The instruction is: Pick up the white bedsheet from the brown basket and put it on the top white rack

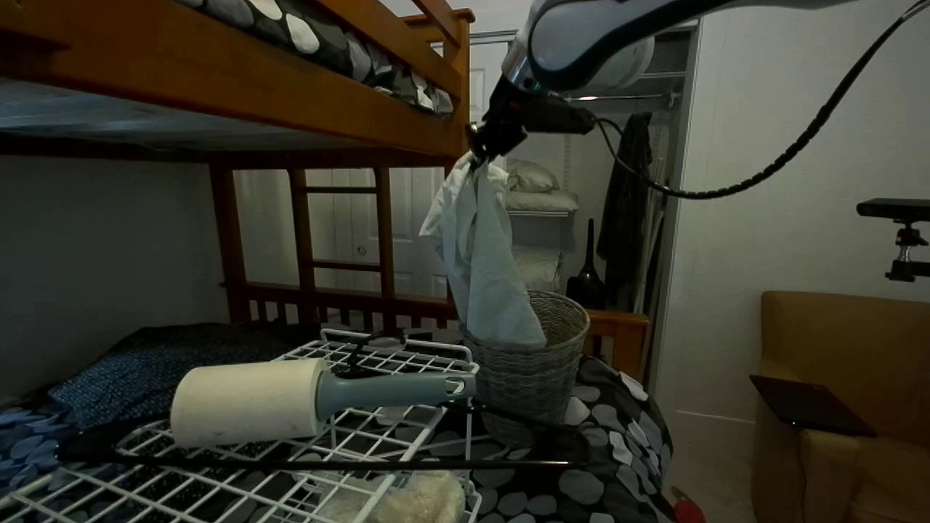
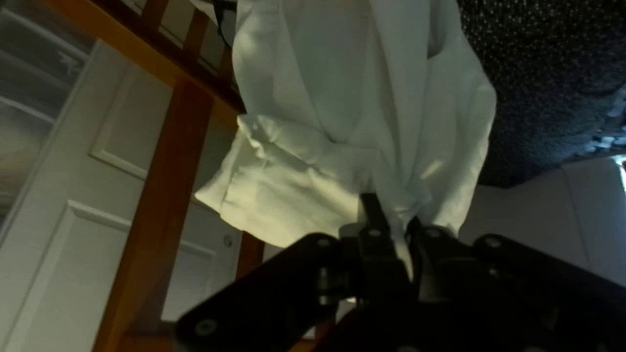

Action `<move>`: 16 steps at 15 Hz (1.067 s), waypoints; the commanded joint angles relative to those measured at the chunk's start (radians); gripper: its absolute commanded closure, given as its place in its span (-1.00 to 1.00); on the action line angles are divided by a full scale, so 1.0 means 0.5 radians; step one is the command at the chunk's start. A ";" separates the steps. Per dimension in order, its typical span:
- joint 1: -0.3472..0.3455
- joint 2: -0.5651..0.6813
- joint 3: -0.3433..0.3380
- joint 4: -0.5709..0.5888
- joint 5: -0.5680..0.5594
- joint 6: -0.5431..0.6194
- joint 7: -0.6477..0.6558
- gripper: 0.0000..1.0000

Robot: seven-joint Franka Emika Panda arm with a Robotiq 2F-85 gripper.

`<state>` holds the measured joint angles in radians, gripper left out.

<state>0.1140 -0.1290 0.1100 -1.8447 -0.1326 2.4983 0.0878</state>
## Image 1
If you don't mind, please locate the black laptop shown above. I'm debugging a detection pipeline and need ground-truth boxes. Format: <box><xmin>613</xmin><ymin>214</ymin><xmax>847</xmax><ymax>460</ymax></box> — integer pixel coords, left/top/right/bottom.
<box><xmin>748</xmin><ymin>373</ymin><xmax>877</xmax><ymax>439</ymax></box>

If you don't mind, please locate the brown wicker basket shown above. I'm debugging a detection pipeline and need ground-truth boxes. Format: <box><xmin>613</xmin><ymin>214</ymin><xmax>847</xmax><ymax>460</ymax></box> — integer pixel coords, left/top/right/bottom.
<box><xmin>458</xmin><ymin>291</ymin><xmax>591</xmax><ymax>426</ymax></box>

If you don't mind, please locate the black vase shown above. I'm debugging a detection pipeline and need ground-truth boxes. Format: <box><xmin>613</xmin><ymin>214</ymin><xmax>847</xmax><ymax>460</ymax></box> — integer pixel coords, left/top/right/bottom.
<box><xmin>565</xmin><ymin>217</ymin><xmax>608</xmax><ymax>311</ymax></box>

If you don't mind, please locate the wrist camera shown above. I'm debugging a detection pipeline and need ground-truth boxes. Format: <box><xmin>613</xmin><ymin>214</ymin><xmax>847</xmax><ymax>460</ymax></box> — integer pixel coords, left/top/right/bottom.
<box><xmin>535</xmin><ymin>93</ymin><xmax>598</xmax><ymax>137</ymax></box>

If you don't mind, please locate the camera on mount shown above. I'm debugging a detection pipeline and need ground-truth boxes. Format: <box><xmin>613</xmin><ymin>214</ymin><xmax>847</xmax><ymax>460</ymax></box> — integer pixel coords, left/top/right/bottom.
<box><xmin>856</xmin><ymin>197</ymin><xmax>930</xmax><ymax>283</ymax></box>

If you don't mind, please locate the blue patterned pillow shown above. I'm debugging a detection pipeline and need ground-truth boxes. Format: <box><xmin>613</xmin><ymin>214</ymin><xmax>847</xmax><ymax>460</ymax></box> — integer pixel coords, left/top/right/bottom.
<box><xmin>46</xmin><ymin>323</ymin><xmax>295</xmax><ymax>431</ymax></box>

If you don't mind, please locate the white bedsheet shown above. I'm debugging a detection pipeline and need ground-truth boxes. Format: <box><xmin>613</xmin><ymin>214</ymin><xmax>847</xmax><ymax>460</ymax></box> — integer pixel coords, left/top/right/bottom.
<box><xmin>419</xmin><ymin>152</ymin><xmax>548</xmax><ymax>350</ymax></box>

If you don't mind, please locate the pebble print bedding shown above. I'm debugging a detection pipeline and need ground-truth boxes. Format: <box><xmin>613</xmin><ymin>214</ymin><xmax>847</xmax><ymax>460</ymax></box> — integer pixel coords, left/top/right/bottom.
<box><xmin>0</xmin><ymin>354</ymin><xmax>674</xmax><ymax>523</ymax></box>
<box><xmin>174</xmin><ymin>0</ymin><xmax>456</xmax><ymax>117</ymax></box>

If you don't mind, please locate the stack of white pillows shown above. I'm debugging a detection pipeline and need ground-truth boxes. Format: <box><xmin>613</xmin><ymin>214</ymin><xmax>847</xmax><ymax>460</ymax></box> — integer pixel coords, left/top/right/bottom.
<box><xmin>504</xmin><ymin>158</ymin><xmax>581</xmax><ymax>216</ymax></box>

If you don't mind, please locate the red object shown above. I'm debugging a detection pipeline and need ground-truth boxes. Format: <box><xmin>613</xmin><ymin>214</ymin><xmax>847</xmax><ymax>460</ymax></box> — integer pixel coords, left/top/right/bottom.
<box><xmin>670</xmin><ymin>485</ymin><xmax>707</xmax><ymax>523</ymax></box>

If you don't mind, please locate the white wire rack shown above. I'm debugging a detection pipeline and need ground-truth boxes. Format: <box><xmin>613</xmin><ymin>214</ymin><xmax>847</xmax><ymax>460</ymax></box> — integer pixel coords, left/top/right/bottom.
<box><xmin>0</xmin><ymin>328</ymin><xmax>483</xmax><ymax>523</ymax></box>

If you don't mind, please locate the black rod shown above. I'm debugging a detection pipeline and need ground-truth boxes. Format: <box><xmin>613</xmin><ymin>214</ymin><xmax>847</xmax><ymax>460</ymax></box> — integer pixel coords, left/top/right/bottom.
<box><xmin>57</xmin><ymin>434</ymin><xmax>591</xmax><ymax>473</ymax></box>

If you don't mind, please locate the dark hanging garment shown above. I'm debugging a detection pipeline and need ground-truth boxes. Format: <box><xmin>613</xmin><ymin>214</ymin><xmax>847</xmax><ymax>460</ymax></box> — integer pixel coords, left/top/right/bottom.
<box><xmin>596</xmin><ymin>112</ymin><xmax>655</xmax><ymax>315</ymax></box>

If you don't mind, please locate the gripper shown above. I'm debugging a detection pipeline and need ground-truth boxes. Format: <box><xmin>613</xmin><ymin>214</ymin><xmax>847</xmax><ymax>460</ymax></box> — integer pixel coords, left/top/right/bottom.
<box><xmin>466</xmin><ymin>76</ymin><xmax>540</xmax><ymax>171</ymax></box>

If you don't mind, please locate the wooden bunk bed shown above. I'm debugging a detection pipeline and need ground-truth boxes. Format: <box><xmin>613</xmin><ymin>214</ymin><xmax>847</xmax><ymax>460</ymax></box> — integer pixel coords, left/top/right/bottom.
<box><xmin>0</xmin><ymin>0</ymin><xmax>652</xmax><ymax>523</ymax></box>

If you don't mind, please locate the cream fluffy cloth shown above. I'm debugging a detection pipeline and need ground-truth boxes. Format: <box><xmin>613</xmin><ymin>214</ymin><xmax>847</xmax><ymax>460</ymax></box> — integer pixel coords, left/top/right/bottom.
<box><xmin>318</xmin><ymin>471</ymin><xmax>466</xmax><ymax>523</ymax></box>

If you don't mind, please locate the white folded bedding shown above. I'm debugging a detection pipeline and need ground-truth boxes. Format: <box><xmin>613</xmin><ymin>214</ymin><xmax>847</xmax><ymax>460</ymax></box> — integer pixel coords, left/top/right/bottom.
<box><xmin>511</xmin><ymin>243</ymin><xmax>565</xmax><ymax>293</ymax></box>

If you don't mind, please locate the lint roller with grey handle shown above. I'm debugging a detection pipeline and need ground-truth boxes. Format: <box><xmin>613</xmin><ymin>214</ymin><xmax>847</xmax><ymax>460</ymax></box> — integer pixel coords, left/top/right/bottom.
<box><xmin>170</xmin><ymin>357</ymin><xmax>479</xmax><ymax>450</ymax></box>

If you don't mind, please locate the brown armchair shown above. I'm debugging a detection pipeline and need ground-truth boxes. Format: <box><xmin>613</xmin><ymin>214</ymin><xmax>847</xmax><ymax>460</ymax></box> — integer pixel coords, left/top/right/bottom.
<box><xmin>750</xmin><ymin>290</ymin><xmax>930</xmax><ymax>523</ymax></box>

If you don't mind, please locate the white door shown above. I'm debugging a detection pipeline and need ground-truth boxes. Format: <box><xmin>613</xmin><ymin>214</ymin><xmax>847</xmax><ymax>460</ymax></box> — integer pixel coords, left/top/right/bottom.
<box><xmin>305</xmin><ymin>44</ymin><xmax>509</xmax><ymax>300</ymax></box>

